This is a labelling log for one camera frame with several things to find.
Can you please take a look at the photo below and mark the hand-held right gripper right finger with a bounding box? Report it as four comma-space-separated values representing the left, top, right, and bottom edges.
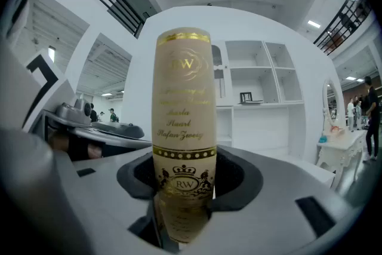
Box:
178, 145, 363, 255

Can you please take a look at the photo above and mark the white cabinet with glass door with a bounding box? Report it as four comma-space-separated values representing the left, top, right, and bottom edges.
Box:
211, 42, 231, 107

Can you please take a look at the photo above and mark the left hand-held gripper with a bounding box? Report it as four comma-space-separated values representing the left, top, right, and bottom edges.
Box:
22, 49, 152, 162

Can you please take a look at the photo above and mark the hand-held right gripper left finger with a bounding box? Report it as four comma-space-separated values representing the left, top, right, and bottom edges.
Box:
55, 149, 164, 255

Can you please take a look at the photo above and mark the white open shelf unit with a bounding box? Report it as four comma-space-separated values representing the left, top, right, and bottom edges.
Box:
225, 40, 305, 105

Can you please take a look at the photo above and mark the white dressing table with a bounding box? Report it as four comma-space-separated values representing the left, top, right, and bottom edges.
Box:
316, 130, 368, 192

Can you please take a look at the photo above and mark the oval white-framed mirror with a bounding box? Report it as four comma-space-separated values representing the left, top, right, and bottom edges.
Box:
322, 79, 341, 129

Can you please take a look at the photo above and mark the person's left hand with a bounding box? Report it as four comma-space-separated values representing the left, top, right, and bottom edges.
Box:
49, 131, 104, 159

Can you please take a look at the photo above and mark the white upper cabinet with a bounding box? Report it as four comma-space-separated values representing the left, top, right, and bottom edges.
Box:
210, 38, 337, 189

